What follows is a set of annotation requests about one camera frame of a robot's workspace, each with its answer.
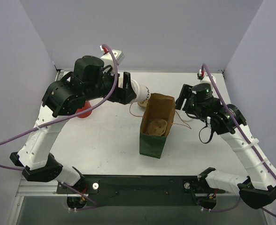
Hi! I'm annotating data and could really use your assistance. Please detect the aluminium frame rail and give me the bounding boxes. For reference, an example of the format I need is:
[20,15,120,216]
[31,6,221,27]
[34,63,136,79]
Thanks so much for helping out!
[16,178,58,196]

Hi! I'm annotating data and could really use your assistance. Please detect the white paper coffee cup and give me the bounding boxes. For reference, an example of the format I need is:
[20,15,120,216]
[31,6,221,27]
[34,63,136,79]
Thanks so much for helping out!
[118,79,151,105]

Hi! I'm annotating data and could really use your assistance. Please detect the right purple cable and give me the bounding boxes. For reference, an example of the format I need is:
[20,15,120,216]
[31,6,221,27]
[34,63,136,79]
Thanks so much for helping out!
[196,63,276,220]

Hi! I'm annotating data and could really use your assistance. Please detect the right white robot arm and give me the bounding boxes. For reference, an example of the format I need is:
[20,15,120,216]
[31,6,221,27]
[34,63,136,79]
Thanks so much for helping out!
[176,83,276,209]

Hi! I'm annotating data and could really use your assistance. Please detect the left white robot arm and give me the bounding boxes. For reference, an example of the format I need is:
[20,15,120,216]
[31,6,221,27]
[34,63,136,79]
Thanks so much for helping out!
[10,51,123,193]

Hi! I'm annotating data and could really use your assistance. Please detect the green paper takeout bag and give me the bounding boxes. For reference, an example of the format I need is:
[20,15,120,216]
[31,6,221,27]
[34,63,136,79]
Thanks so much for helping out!
[129,93,179,159]

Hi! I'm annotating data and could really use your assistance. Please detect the brown pulp cup carrier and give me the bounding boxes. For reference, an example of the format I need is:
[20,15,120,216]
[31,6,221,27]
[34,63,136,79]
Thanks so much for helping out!
[146,119,168,136]

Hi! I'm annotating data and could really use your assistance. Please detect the red straw holder cup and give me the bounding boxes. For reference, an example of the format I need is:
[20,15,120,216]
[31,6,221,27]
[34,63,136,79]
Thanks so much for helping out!
[76,101,92,119]

